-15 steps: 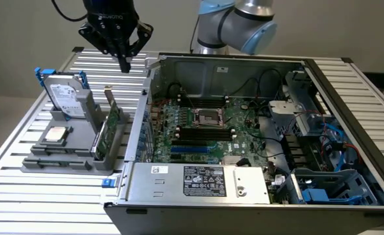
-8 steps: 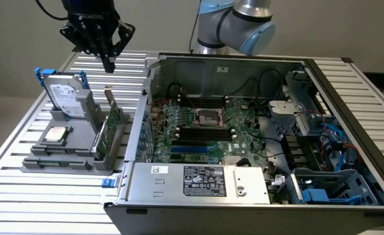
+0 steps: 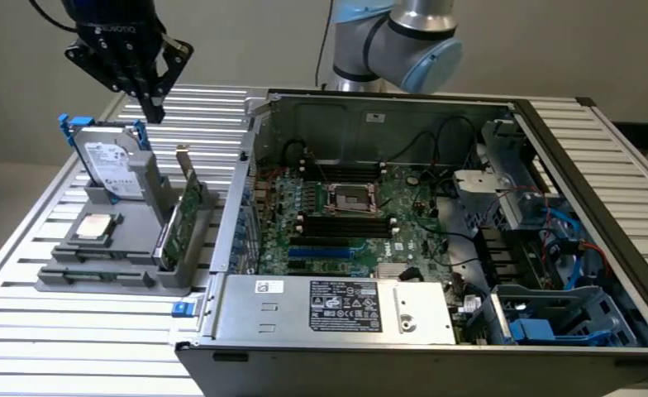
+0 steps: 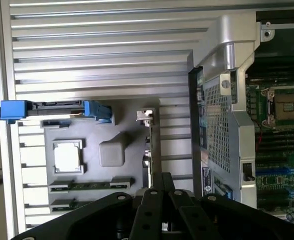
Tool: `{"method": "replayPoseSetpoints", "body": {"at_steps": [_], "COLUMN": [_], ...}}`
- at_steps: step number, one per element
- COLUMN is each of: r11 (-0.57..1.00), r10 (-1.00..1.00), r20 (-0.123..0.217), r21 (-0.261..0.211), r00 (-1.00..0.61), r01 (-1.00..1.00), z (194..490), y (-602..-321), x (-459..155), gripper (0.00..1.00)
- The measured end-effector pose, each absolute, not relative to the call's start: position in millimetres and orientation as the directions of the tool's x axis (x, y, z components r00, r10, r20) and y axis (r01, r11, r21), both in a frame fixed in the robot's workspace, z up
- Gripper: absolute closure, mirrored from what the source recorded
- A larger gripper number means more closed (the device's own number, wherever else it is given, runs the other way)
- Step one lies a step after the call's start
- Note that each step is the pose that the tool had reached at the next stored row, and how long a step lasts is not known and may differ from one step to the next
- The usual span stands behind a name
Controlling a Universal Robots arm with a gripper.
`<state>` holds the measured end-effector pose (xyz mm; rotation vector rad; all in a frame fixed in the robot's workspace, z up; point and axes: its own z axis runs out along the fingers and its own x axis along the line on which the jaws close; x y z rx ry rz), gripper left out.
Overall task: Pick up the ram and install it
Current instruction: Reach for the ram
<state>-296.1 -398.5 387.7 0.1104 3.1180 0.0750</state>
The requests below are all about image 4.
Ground green motherboard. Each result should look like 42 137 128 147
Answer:
244 81 294 222

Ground silver CPU chip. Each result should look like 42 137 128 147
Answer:
53 142 84 173

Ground blue connector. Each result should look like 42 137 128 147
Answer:
221 184 235 200

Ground graphics card with metal bracket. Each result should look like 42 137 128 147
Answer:
135 108 161 189

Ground grey parts rack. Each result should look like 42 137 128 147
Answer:
39 96 162 217

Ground silver open PC case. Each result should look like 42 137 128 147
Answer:
187 11 294 220

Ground CPU socket with metal frame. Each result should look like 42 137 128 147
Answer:
261 85 294 129

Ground green RAM stick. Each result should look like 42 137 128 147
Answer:
48 177 134 193
49 198 77 213

